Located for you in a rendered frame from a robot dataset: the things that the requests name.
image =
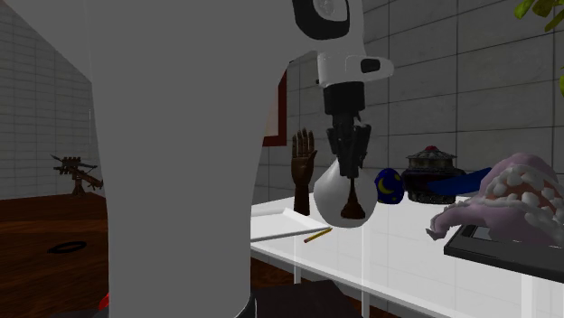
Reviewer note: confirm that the red framed wall picture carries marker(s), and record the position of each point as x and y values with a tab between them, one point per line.
282	114

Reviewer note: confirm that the blue egg with yellow moon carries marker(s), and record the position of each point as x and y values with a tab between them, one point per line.
390	187

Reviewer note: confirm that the dark ornate lidded jar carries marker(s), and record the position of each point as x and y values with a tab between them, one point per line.
423	169

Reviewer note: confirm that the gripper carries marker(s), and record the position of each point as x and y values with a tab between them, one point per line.
344	99

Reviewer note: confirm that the black tablet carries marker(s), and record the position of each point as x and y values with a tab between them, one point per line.
489	253

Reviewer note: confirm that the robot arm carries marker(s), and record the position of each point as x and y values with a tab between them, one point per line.
176	154

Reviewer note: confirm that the white table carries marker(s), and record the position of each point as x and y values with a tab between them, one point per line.
396	260

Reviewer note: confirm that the white round vase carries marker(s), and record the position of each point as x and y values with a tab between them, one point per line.
327	198

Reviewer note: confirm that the yellow pencil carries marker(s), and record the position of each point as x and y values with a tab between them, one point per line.
317	235

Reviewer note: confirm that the green plant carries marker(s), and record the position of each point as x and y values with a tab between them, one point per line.
539	11

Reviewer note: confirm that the brown crossbow model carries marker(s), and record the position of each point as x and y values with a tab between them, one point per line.
79	172

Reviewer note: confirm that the blue knife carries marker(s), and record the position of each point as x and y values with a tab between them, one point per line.
454	184

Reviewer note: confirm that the brown wooden hand model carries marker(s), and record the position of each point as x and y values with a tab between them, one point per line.
303	172

